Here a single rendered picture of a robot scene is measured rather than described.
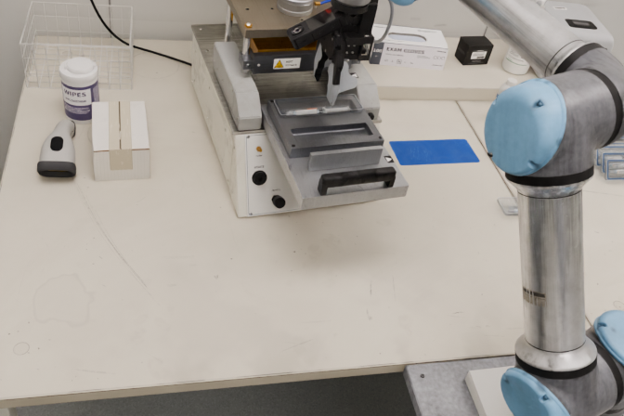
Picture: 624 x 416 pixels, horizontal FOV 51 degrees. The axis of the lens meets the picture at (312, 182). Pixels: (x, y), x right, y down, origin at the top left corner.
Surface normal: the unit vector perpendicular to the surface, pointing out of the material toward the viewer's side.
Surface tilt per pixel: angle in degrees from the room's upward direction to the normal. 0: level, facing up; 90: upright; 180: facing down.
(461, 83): 0
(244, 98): 41
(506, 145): 86
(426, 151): 0
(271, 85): 0
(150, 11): 90
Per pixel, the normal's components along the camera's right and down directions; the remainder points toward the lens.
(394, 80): 0.15, -0.75
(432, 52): 0.10, 0.64
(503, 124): -0.88, 0.13
